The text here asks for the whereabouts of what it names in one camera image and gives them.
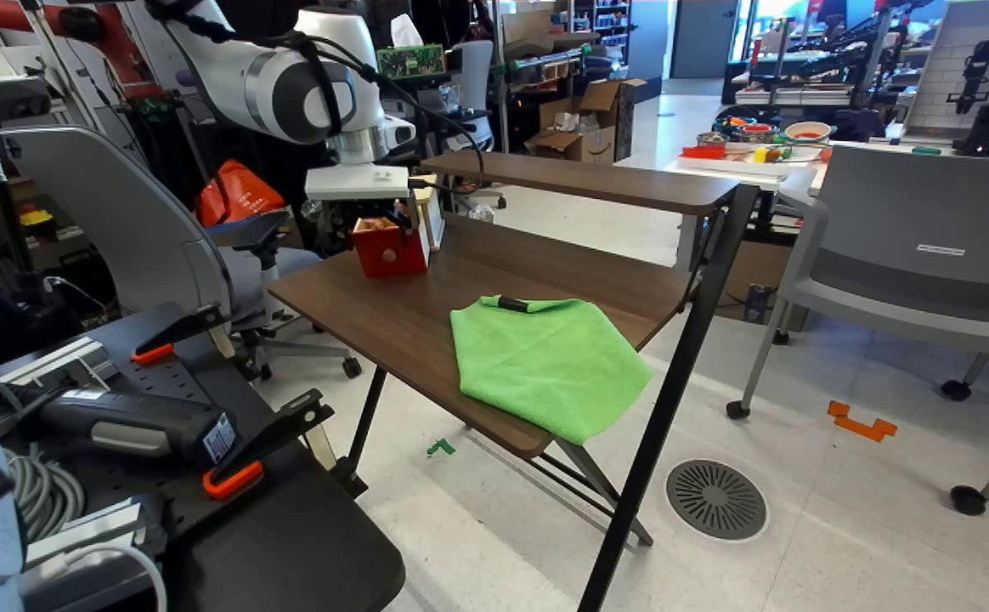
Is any grey coiled cable bundle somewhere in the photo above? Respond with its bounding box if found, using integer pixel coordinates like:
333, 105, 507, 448
0, 437, 93, 543

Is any open cardboard box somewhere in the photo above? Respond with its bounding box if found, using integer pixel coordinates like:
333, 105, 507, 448
522, 76, 632, 165

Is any black clamp with orange grip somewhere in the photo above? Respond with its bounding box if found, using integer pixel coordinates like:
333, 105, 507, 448
197, 386, 340, 502
130, 302, 232, 369

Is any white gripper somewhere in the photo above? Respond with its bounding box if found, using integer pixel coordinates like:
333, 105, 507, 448
301, 162, 425, 233

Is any brown raised desk shelf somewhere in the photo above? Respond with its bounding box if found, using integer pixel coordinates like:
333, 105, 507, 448
419, 149, 743, 219

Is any green cloth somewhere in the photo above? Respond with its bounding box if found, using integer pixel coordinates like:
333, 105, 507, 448
446, 292, 657, 448

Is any round floor drain grate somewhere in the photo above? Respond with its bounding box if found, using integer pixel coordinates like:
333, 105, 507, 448
664, 454, 773, 543

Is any brown desk with black frame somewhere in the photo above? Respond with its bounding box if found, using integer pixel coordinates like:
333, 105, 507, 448
268, 149, 765, 612

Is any black mounting platform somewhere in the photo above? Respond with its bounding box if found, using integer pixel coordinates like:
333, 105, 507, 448
81, 335, 408, 612

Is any pale bowl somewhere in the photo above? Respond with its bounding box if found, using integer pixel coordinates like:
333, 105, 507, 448
780, 119, 837, 146

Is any grey office chair on casters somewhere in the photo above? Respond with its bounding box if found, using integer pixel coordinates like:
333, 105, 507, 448
0, 121, 366, 383

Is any red drawer with round knob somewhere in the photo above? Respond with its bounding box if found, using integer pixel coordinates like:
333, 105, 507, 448
351, 215, 430, 281

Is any green box on shelf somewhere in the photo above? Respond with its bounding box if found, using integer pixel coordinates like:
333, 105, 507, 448
376, 42, 450, 86

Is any orange toy block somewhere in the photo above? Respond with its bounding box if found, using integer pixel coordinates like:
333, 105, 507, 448
681, 137, 733, 162

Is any orange bag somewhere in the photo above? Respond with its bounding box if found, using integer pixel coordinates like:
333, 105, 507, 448
194, 157, 288, 230

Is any grey wide chair on wheels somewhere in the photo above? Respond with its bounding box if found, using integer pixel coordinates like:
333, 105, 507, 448
723, 144, 989, 521

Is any black and grey power unit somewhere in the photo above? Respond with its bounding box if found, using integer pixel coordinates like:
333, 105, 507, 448
34, 386, 242, 470

